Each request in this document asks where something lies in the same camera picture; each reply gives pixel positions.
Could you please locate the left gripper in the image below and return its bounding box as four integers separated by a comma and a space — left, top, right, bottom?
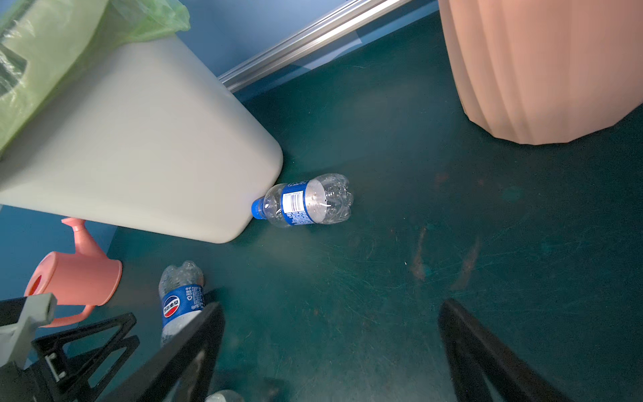
1, 313, 140, 401

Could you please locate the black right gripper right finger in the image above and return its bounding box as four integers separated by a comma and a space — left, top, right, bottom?
438, 298, 570, 401

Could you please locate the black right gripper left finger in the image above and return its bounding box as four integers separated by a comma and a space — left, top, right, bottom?
103, 303, 225, 401

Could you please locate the small bottle blue label back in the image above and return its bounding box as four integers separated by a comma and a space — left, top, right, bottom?
251, 174, 353, 228

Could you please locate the white waste bin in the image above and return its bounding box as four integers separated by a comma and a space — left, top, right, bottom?
1, 36, 283, 244

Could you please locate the pink watering can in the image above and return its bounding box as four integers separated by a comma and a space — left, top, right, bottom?
24, 218, 123, 328

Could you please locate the clear bottle blue label upright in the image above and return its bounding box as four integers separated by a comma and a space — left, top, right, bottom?
158, 261, 205, 346

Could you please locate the beige ribbed flower pot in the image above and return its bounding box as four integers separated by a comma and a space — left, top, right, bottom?
439, 1, 642, 145

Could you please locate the aluminium frame back rail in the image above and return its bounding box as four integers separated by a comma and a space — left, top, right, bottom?
218, 0, 410, 92

